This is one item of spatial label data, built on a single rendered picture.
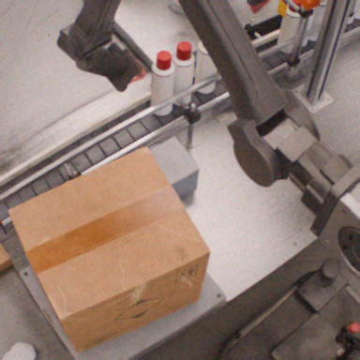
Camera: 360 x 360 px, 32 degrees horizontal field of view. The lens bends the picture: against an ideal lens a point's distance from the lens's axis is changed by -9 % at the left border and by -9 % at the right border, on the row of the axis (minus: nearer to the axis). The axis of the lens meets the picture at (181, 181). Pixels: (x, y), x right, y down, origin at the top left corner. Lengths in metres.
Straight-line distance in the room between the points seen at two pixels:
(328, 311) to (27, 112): 1.14
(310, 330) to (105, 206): 1.04
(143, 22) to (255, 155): 0.98
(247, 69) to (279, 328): 1.32
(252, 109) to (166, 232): 0.38
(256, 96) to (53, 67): 0.99
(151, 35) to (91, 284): 0.83
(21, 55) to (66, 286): 0.86
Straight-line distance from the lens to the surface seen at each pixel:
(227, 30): 0.84
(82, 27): 1.18
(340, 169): 0.84
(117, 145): 1.54
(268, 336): 2.05
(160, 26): 1.78
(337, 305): 2.14
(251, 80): 0.86
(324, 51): 1.57
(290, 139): 0.87
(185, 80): 1.52
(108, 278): 1.14
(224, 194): 1.55
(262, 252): 1.50
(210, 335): 2.28
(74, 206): 1.20
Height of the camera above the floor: 2.18
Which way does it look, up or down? 61 degrees down
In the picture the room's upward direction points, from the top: 6 degrees clockwise
